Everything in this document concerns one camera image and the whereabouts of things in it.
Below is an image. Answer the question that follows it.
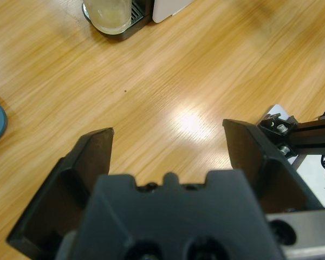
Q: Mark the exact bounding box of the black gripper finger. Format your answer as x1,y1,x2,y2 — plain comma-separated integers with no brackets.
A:
6,127,115,259
222,118,324,215

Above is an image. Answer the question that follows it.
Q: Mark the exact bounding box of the white block with dark post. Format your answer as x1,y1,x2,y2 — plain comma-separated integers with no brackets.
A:
256,104,325,208

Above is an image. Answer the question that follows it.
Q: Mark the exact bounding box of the clear drinking glass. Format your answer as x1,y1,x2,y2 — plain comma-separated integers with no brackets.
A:
82,0,133,35

